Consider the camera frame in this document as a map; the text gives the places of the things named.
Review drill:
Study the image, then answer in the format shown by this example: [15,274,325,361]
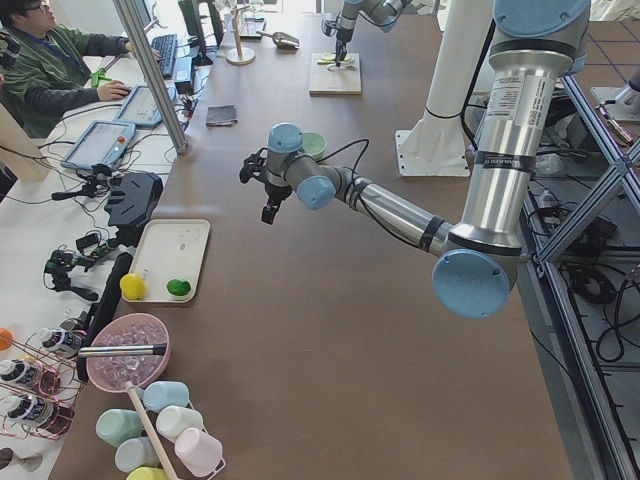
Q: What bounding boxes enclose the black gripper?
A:
[239,147,280,225]

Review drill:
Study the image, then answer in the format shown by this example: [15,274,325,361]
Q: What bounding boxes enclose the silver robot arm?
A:
[239,1,590,319]

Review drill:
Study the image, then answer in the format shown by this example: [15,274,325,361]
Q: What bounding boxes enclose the green bowl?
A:
[302,131,327,160]

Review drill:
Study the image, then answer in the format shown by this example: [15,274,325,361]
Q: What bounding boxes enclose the pink bowl of ice cubes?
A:
[85,313,171,393]

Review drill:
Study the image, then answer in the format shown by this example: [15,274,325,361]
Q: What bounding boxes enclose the wooden spoon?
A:
[124,382,179,480]

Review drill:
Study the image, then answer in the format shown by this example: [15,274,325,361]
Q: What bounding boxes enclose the dark grey folded cloth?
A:
[205,104,238,127]

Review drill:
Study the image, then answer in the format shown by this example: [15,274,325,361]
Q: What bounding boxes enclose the cream plastic tray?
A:
[121,219,210,304]

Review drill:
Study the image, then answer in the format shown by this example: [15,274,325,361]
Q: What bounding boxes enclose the wooden cutting board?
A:
[308,53,362,96]

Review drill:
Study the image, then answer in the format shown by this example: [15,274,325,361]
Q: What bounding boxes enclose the green lime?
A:
[166,278,192,297]

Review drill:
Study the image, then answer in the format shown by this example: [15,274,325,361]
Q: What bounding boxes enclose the black VR headset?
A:
[104,172,163,247]

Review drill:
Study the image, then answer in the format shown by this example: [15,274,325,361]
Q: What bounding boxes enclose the wooden mug tree stand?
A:
[226,1,255,66]

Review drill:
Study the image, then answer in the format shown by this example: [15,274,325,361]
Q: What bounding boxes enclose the metal scoop far table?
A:
[257,30,300,50]

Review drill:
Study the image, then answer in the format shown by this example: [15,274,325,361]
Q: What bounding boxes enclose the blue teach pendant tablet far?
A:
[115,85,162,129]

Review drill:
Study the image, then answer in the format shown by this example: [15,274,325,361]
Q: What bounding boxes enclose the blue teach pendant tablet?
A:
[60,120,136,171]
[115,85,162,129]

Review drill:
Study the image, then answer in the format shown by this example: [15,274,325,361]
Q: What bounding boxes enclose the yellow lemon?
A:
[119,273,146,301]

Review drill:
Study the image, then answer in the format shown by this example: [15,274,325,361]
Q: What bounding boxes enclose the blue teach pendant tablet near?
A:
[60,120,136,171]

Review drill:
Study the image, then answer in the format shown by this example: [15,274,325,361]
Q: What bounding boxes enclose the black keyboard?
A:
[151,34,178,79]

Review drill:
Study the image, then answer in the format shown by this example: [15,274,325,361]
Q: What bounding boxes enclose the metal scoop with black tip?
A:
[78,343,168,358]

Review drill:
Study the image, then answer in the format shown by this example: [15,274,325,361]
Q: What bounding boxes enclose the black bar device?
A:
[87,252,133,343]

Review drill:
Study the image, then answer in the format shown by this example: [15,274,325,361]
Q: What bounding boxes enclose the black monitor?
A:
[178,0,224,67]

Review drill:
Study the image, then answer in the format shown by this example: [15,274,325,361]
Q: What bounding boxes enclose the light blue plastic cup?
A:
[143,381,190,413]

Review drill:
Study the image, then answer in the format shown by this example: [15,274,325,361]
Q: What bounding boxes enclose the white plastic cup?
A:
[155,405,204,442]

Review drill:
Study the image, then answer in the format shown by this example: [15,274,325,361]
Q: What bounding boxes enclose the seated person in green jacket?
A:
[1,1,134,139]

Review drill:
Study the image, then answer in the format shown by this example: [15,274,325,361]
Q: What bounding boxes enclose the small bottle upper rack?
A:
[36,328,83,359]

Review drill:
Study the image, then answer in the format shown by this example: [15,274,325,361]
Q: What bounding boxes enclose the small bottle rack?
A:
[36,328,83,359]
[1,360,42,388]
[1,395,54,428]

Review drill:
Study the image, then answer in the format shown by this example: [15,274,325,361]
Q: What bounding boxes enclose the pink plastic cup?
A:
[174,427,224,478]

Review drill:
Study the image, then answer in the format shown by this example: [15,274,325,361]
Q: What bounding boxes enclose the mint green plastic cup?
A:
[95,408,144,448]

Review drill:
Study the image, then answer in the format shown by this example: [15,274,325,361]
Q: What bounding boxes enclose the pale grey-green plastic cup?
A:
[115,437,160,473]

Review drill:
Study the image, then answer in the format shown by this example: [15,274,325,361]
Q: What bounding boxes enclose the yellow plastic cup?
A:
[126,466,168,480]

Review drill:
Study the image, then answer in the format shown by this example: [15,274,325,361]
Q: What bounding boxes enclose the small bottle middle rack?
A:
[1,360,42,388]

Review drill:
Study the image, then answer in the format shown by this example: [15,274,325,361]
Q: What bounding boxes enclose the small bottle lower rack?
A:
[1,395,54,428]

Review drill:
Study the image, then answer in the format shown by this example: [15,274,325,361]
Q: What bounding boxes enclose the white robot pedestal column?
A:
[396,0,493,177]

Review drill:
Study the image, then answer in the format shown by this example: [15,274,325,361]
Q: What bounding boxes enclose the aluminium frame post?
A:
[113,0,188,155]

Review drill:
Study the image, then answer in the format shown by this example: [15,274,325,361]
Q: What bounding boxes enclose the white wire cup rack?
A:
[184,397,227,474]

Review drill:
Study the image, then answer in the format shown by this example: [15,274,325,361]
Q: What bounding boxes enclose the copper wire bottle rack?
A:
[1,328,83,441]

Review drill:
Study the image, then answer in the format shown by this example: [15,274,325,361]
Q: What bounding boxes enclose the aluminium frame structure right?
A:
[519,65,639,479]

